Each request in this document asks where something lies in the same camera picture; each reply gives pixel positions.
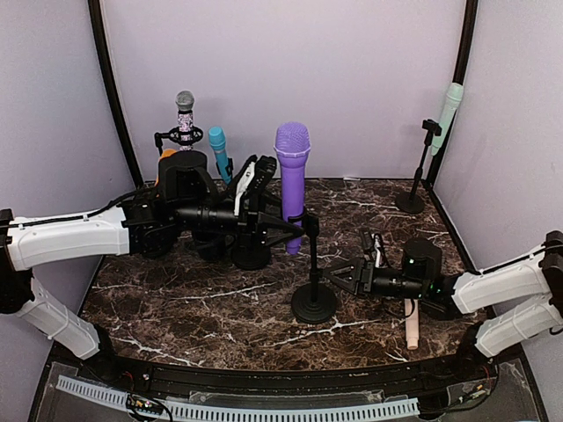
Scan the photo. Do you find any teal blue microphone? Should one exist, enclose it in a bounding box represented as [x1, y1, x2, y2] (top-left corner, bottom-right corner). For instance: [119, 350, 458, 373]
[208, 126, 233, 185]

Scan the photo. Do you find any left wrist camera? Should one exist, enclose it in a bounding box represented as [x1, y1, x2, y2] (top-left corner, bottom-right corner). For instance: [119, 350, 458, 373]
[234, 156, 282, 216]

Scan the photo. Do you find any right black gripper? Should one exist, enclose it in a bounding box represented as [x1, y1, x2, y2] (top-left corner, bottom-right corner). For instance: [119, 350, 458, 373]
[323, 257, 428, 300]

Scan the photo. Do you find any black corner post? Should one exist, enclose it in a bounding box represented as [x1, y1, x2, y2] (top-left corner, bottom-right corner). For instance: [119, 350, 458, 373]
[87, 0, 143, 187]
[426, 0, 479, 186]

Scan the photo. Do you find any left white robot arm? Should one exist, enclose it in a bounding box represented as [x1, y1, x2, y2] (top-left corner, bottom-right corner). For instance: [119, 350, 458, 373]
[1, 149, 305, 383]

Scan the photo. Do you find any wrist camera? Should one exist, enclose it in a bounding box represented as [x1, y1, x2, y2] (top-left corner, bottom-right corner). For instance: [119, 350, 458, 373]
[234, 156, 282, 216]
[360, 228, 391, 267]

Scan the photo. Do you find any dark blue mug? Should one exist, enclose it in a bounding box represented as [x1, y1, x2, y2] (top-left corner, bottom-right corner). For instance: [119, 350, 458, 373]
[194, 237, 234, 262]

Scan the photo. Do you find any right black corner post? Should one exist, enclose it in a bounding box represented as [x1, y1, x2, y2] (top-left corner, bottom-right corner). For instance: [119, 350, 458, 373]
[426, 0, 479, 186]

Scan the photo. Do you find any white slotted cable duct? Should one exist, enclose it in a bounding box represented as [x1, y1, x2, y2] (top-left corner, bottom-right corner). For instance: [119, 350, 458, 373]
[55, 375, 420, 421]

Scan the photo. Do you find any black front rail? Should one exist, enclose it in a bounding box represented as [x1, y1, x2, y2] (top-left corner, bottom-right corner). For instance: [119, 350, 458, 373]
[79, 356, 499, 404]

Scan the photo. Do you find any silver glitter microphone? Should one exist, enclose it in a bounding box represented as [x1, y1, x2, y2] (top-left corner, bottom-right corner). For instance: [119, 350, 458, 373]
[175, 91, 194, 150]

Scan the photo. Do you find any mint green microphone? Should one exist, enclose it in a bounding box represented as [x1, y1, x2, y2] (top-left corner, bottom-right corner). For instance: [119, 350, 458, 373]
[431, 83, 464, 156]

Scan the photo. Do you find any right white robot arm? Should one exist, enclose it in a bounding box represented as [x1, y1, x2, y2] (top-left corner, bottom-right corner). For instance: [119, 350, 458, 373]
[323, 230, 562, 382]

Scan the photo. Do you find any orange microphone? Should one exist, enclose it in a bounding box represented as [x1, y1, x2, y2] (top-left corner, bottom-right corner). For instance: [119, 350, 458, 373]
[155, 149, 178, 186]

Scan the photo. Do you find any black round-base stand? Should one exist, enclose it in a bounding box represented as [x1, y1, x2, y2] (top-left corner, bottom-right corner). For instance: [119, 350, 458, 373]
[395, 119, 442, 215]
[291, 209, 337, 324]
[230, 225, 271, 271]

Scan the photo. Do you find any pale pink microphone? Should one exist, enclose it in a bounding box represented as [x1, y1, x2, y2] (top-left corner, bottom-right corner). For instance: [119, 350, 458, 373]
[405, 299, 420, 351]

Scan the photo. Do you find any left black corner post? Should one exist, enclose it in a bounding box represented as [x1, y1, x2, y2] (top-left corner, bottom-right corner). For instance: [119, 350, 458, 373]
[87, 0, 143, 187]

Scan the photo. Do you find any black round-base stand, mint mic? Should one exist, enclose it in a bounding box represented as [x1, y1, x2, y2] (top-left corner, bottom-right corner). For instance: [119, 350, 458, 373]
[395, 119, 442, 215]

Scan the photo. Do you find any purple microphone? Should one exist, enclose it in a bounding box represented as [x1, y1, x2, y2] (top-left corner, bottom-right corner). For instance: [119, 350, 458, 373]
[274, 121, 312, 256]

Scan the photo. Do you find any black tripod shock-mount stand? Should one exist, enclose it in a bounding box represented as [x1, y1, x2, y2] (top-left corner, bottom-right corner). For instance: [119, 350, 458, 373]
[154, 127, 204, 155]

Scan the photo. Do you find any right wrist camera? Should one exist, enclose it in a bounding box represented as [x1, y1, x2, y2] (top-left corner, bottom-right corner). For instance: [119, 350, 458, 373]
[360, 228, 391, 267]

